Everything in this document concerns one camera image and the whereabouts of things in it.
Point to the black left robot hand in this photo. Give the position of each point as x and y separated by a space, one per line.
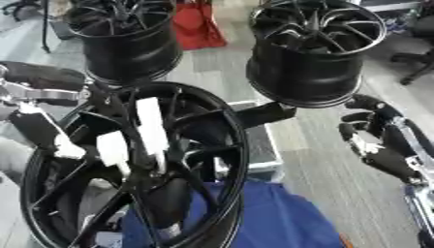
39 77

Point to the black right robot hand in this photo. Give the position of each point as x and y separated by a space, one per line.
390 158

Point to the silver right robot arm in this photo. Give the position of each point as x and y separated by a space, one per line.
421 200

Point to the black wheel rim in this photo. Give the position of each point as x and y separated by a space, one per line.
133 55
305 77

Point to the black spoked wheel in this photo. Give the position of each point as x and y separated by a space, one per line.
229 168

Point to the black tripod leg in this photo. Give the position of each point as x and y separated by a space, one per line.
45 29

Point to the black office chair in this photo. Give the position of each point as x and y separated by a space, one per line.
20 6
421 58

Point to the black case with silver edges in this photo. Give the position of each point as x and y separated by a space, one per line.
261 148

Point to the red bag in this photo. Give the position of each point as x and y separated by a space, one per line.
195 25

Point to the black wheel support bracket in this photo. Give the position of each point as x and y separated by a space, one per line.
265 114

